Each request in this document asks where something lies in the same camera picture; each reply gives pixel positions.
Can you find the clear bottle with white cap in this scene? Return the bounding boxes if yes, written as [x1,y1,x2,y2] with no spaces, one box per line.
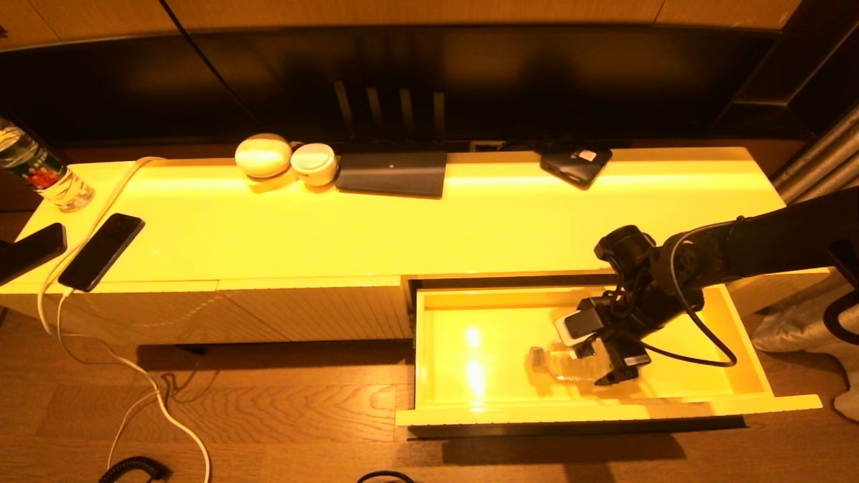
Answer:
[528,341,621,384]

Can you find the cream white ribbed drawer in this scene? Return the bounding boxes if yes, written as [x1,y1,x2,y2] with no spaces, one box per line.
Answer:
[395,272,823,441]

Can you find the white low tv cabinet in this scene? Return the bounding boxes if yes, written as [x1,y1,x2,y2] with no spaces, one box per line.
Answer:
[0,146,833,350]

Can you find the black box with white label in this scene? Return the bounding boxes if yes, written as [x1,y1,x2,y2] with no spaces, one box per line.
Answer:
[604,335,652,376]

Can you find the black device with white sticker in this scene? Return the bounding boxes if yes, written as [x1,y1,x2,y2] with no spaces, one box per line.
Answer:
[540,146,613,191]

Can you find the dark grey router with antennas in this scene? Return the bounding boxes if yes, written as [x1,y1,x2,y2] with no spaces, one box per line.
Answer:
[334,80,448,199]

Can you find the grey pleated curtain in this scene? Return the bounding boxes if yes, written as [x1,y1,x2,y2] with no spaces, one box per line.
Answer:
[752,101,859,356]

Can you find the white round jar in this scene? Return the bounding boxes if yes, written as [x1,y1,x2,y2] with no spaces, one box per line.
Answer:
[291,143,339,187]

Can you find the white oval device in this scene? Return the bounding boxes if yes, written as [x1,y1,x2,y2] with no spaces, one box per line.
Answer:
[234,133,293,179]

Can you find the black television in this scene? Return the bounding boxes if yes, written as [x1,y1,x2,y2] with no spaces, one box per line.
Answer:
[0,25,779,152]

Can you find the black smartphone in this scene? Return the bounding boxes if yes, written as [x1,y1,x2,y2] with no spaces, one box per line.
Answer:
[58,213,146,292]
[0,223,68,287]

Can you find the water bottle with colourful label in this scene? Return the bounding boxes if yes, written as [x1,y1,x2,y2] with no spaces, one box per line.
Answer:
[0,115,95,213]

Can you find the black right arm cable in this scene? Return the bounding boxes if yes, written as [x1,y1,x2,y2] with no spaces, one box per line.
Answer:
[638,225,746,368]

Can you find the dark wooden wall cabinet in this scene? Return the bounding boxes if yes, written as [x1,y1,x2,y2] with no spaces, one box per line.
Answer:
[708,0,859,142]

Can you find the black coiled cable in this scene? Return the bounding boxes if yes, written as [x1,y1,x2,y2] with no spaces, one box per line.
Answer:
[99,456,172,483]

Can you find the thick white power cable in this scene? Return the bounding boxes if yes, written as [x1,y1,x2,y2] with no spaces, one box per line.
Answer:
[36,156,212,483]

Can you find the thin black hanging cable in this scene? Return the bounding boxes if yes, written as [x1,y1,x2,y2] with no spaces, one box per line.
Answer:
[158,0,262,128]

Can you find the thin white charging cable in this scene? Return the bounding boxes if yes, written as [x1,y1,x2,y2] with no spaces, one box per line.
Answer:
[56,290,162,470]

